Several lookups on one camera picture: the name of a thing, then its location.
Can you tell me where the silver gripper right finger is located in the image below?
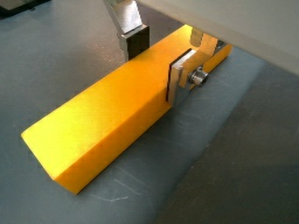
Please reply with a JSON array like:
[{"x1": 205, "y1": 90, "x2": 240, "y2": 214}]
[{"x1": 165, "y1": 28, "x2": 227, "y2": 107}]

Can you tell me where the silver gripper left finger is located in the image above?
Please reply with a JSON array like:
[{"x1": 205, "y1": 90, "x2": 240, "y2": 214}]
[{"x1": 103, "y1": 0, "x2": 149, "y2": 61}]

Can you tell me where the yellow long block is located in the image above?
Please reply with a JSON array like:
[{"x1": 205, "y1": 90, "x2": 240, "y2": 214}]
[{"x1": 20, "y1": 24, "x2": 233, "y2": 195}]

